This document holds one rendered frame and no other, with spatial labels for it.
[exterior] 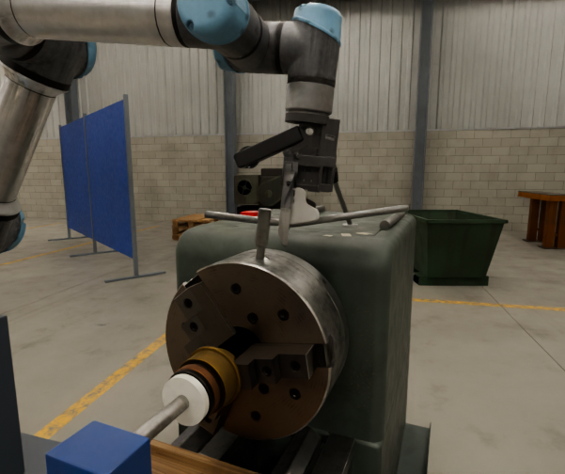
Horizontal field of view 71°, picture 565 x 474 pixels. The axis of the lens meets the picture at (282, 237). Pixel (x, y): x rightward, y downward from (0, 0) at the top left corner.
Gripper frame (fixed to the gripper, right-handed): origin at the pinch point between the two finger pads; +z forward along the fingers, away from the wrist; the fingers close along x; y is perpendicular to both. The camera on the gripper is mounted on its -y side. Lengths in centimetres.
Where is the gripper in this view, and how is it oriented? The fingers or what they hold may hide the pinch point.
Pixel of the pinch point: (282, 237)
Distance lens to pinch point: 66.8
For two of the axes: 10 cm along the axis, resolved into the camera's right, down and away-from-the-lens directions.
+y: 9.9, 1.1, -0.3
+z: -1.0, 9.8, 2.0
